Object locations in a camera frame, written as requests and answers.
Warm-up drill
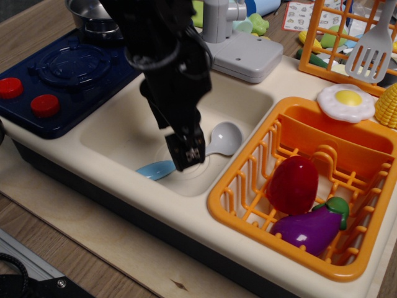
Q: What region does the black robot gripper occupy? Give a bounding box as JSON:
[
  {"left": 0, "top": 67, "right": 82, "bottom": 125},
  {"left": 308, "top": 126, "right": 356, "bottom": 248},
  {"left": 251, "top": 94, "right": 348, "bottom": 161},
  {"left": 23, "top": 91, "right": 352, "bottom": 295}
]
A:
[{"left": 123, "top": 25, "right": 212, "bottom": 172}]

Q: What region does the grey spoon with blue handle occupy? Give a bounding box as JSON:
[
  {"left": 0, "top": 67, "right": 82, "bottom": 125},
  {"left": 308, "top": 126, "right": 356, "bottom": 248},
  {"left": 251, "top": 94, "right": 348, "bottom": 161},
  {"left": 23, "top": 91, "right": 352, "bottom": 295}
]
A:
[{"left": 136, "top": 122, "right": 243, "bottom": 181}]

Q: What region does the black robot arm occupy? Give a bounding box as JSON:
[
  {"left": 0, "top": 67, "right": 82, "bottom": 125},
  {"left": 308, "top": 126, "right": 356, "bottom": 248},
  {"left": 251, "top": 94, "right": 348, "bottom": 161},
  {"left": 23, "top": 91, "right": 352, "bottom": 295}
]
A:
[{"left": 101, "top": 1, "right": 213, "bottom": 171}]

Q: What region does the steel pan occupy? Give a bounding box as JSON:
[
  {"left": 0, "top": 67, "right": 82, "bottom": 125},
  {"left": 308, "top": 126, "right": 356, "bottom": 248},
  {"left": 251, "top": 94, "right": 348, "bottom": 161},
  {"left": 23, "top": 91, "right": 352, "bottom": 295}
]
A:
[{"left": 65, "top": 0, "right": 123, "bottom": 41}]

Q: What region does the cream toy sink unit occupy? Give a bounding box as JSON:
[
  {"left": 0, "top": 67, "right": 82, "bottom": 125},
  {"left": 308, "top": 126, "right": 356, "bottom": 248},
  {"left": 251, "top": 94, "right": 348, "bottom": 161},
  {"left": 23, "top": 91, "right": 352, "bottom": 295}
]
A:
[{"left": 2, "top": 56, "right": 396, "bottom": 297}]

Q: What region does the grey toy faucet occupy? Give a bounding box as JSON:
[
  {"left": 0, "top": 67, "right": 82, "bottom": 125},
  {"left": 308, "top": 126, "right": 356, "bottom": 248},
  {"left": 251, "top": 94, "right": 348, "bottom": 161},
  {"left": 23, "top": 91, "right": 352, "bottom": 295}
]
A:
[{"left": 201, "top": 0, "right": 283, "bottom": 83}]

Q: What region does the red toy pepper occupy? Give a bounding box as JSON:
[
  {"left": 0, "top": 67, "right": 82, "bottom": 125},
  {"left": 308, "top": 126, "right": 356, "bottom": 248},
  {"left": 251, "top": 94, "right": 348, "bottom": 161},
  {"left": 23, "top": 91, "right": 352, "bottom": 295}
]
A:
[{"left": 266, "top": 156, "right": 319, "bottom": 215}]

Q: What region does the green toy vegetable piece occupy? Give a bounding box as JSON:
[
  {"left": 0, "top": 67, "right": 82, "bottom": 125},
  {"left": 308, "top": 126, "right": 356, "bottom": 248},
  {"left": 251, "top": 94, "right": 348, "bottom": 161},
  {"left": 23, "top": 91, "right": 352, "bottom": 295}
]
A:
[{"left": 248, "top": 13, "right": 270, "bottom": 36}]

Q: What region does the orange dish drainer basket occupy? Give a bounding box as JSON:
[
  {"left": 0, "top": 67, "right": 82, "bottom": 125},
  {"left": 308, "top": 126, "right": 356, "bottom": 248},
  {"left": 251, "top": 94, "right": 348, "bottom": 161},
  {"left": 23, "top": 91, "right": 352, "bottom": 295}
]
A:
[{"left": 207, "top": 97, "right": 396, "bottom": 282}]

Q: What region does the red stove knob right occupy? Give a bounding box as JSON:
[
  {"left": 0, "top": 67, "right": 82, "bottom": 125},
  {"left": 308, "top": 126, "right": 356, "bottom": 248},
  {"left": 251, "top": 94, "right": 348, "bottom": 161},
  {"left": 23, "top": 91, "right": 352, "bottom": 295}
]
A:
[{"left": 30, "top": 94, "right": 61, "bottom": 118}]

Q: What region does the red stove knob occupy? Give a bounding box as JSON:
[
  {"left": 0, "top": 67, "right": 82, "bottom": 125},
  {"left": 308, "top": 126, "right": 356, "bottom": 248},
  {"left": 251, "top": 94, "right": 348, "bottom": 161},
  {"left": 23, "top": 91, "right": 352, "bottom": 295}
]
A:
[
  {"left": 30, "top": 94, "right": 61, "bottom": 118},
  {"left": 0, "top": 78, "right": 24, "bottom": 99}
]

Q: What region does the navy blue toy stove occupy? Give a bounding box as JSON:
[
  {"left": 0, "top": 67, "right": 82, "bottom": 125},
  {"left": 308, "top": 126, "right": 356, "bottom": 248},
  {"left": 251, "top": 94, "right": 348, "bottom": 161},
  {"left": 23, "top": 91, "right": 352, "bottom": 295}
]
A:
[{"left": 1, "top": 30, "right": 140, "bottom": 139}]

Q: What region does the blue cup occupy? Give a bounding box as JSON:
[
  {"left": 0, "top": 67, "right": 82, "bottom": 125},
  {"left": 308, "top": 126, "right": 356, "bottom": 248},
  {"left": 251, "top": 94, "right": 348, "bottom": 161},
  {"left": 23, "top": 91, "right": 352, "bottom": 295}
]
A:
[{"left": 244, "top": 0, "right": 281, "bottom": 17}]

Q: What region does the purple toy eggplant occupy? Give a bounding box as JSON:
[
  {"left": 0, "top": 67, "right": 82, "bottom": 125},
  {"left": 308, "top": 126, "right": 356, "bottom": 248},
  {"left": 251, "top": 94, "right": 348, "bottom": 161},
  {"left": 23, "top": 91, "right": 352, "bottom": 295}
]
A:
[{"left": 270, "top": 197, "right": 350, "bottom": 256}]

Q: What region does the toy fried egg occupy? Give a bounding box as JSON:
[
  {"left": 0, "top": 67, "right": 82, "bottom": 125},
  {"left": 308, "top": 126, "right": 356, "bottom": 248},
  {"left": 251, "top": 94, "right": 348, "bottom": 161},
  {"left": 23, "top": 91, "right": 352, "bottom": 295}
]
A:
[{"left": 317, "top": 84, "right": 375, "bottom": 124}]

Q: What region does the printed paper card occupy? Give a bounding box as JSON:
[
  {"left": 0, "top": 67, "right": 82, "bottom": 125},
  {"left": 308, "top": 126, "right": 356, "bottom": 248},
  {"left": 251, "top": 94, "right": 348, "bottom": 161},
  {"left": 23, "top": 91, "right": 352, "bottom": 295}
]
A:
[{"left": 282, "top": 1, "right": 314, "bottom": 32}]

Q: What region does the red stove knob left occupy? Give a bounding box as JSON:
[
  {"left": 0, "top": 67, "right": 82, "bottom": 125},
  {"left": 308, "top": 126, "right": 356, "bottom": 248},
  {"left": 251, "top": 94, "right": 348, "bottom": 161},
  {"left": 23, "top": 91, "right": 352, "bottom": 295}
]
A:
[{"left": 0, "top": 78, "right": 24, "bottom": 99}]

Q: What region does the orange utensil rack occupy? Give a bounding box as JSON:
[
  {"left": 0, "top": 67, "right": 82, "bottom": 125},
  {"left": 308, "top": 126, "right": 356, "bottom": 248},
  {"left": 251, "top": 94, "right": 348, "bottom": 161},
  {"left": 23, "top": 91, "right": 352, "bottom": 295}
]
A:
[{"left": 298, "top": 1, "right": 396, "bottom": 96}]

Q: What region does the grey toy spatula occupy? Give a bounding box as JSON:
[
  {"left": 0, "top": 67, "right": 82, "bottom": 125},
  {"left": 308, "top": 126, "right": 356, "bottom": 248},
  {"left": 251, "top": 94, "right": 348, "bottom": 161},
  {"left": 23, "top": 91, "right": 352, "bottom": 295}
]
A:
[{"left": 345, "top": 0, "right": 396, "bottom": 84}]

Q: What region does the yellow toy corn cob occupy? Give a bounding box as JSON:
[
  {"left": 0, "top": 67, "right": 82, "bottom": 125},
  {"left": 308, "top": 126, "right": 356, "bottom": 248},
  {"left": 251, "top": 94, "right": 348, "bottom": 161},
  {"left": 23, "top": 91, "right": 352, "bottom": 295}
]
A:
[{"left": 375, "top": 83, "right": 397, "bottom": 129}]

